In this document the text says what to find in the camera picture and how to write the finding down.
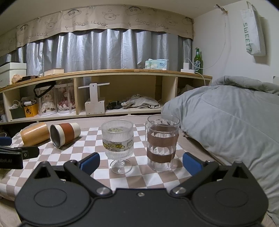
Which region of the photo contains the cream flat box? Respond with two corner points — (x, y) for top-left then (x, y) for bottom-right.
(44, 68), (65, 76)

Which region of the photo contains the white cup with brown sleeve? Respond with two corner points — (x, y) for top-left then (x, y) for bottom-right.
(49, 122), (82, 149)

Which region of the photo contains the white power cable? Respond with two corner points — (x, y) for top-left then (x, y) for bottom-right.
(189, 58), (207, 86)

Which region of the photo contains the ribbed glass goblet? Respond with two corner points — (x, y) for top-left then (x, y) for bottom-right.
(101, 119), (134, 174)

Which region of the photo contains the doll in clear case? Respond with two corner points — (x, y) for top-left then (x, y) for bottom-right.
(54, 83), (77, 115)
(37, 86), (56, 116)

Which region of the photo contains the wooden shelf unit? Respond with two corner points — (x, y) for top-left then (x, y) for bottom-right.
(0, 68), (213, 125)

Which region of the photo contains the bamboo wooden cup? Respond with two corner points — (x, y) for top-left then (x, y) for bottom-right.
(20, 122), (52, 147)

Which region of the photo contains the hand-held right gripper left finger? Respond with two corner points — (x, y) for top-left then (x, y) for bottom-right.
(32, 152), (113, 198)

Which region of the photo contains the glass cup with brown bands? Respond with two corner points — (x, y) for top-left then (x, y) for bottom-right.
(145, 114), (180, 171)

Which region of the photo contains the green glass bottle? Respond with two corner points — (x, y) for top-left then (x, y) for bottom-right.
(194, 47), (204, 75)

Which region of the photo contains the grey crumpled cloth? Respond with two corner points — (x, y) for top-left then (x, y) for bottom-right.
(122, 93), (162, 109)

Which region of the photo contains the white paper bag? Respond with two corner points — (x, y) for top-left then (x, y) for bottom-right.
(240, 1), (267, 57)

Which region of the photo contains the white wooden stand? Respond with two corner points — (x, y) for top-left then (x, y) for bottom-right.
(78, 82), (111, 116)

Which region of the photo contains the beige printed valance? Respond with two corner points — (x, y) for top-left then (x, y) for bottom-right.
(0, 4), (194, 57)

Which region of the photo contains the black strap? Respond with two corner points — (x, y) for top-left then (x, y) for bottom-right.
(33, 81), (56, 98)

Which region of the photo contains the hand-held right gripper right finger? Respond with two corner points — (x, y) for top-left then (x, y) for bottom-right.
(170, 152), (251, 198)

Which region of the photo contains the wall hook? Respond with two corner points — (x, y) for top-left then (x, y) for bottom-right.
(216, 4), (229, 15)

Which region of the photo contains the black small item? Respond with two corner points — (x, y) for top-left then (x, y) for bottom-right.
(106, 100), (124, 110)

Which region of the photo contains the brown white checkered cloth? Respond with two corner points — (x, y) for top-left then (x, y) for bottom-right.
(0, 123), (211, 200)

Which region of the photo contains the tissue pack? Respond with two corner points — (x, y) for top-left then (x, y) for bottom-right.
(145, 58), (169, 70)

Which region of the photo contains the grey curtain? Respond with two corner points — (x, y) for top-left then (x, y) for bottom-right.
(0, 29), (193, 76)

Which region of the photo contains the grey duvet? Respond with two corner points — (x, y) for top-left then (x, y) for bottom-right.
(162, 75), (279, 219)

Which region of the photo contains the thin white wire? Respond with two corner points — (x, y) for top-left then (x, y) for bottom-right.
(203, 12), (231, 68)

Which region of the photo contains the yellow box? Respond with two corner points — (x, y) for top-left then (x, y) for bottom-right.
(24, 103), (39, 118)

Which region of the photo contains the white storage box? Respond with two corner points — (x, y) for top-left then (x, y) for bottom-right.
(0, 62), (27, 88)

